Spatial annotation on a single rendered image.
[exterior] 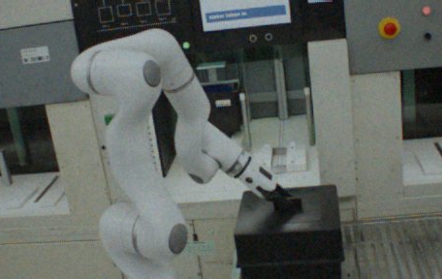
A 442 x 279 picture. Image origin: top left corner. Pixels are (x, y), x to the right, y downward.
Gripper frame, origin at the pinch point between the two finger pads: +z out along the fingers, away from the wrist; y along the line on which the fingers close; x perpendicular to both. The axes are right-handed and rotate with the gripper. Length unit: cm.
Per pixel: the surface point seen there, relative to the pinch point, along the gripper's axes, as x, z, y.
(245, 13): -27, -40, 39
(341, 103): -25.1, 1.8, 34.2
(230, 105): 16, -20, 90
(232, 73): 15, -25, 129
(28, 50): 28, -91, 37
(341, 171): -7.1, 17.7, 34.2
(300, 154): 7, 12, 69
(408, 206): -11, 46, 40
